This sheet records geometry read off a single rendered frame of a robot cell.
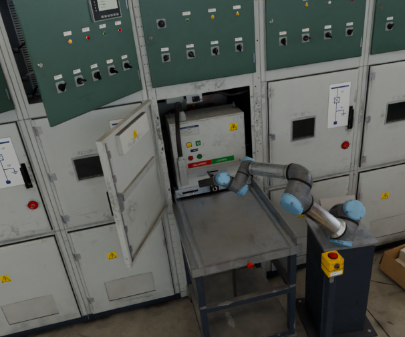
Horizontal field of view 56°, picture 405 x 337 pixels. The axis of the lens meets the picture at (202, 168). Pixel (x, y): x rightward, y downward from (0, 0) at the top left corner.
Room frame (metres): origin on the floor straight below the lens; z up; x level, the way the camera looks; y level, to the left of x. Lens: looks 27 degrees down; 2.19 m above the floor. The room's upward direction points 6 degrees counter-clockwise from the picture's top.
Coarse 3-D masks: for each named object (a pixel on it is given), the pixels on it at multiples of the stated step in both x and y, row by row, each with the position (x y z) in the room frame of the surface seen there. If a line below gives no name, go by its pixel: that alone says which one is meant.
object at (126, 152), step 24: (144, 120) 2.05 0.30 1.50; (96, 144) 1.60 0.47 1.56; (120, 144) 1.76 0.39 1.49; (144, 144) 2.06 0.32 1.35; (120, 168) 1.75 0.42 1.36; (144, 168) 1.97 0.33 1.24; (120, 192) 1.71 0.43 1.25; (144, 192) 1.95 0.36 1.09; (120, 216) 1.61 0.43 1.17; (144, 216) 1.90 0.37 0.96; (120, 240) 1.60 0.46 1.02; (144, 240) 1.83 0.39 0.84
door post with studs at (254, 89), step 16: (256, 0) 2.30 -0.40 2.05; (256, 16) 2.30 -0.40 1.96; (256, 32) 2.30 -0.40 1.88; (256, 48) 2.30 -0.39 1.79; (256, 64) 2.30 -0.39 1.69; (256, 80) 2.30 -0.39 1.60; (256, 96) 2.30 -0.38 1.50; (256, 112) 2.30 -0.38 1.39; (256, 128) 2.30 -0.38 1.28; (256, 144) 2.30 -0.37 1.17; (256, 160) 2.30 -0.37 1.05; (256, 176) 2.30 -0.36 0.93
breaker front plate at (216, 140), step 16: (208, 128) 2.29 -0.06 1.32; (224, 128) 2.30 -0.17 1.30; (240, 128) 2.32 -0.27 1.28; (192, 144) 2.27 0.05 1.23; (208, 144) 2.28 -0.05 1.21; (224, 144) 2.30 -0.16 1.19; (240, 144) 2.32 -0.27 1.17; (176, 160) 2.25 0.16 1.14; (192, 160) 2.26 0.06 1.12; (192, 176) 2.26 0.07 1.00; (208, 176) 2.28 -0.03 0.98
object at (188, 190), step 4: (248, 180) 2.32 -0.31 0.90; (176, 188) 2.26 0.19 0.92; (184, 188) 2.25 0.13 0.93; (188, 188) 2.24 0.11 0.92; (192, 188) 2.25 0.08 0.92; (196, 188) 2.25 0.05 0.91; (200, 188) 2.26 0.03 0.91; (204, 188) 2.26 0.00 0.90; (208, 188) 2.27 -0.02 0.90; (220, 188) 2.28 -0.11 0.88; (224, 188) 2.29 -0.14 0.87; (176, 192) 2.23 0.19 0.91; (184, 192) 2.24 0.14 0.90; (188, 192) 2.24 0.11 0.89; (192, 192) 2.25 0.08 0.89; (196, 192) 2.25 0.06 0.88; (200, 192) 2.26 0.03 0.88; (204, 192) 2.26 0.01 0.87; (176, 196) 2.23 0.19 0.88; (184, 196) 2.24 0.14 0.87
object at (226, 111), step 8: (192, 112) 2.44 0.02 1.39; (200, 112) 2.42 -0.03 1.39; (208, 112) 2.40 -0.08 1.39; (216, 112) 2.39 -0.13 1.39; (224, 112) 2.37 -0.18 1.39; (232, 112) 2.35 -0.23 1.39; (240, 112) 2.32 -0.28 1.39; (168, 120) 2.33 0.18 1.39; (184, 120) 2.29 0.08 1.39; (192, 120) 2.27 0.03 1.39; (168, 128) 2.30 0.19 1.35; (168, 136) 2.38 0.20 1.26; (176, 176) 2.24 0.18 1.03; (176, 184) 2.31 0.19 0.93
